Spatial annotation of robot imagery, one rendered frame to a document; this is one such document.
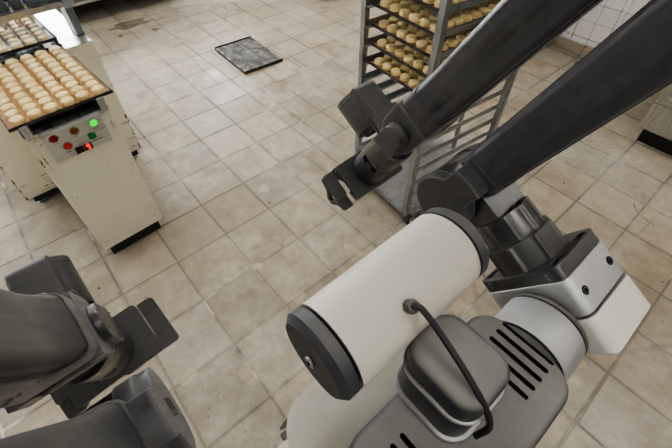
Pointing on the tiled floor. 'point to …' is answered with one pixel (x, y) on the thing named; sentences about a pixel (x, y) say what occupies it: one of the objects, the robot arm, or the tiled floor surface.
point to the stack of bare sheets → (248, 55)
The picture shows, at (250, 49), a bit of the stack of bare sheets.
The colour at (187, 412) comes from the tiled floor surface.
